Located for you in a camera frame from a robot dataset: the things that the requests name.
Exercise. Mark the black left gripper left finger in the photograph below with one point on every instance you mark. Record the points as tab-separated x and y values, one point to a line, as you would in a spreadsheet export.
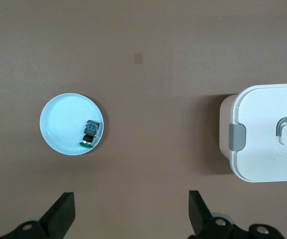
58	219

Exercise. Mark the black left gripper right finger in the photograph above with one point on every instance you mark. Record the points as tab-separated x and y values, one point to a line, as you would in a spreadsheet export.
200	219

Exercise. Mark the white lidded storage box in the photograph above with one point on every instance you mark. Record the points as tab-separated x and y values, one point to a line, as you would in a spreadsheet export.
258	112

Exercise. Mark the light blue round plate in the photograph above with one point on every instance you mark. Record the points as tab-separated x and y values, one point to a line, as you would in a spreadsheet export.
63	119

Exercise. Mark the green push-button switch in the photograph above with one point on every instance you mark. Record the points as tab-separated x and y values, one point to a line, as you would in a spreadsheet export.
88	138

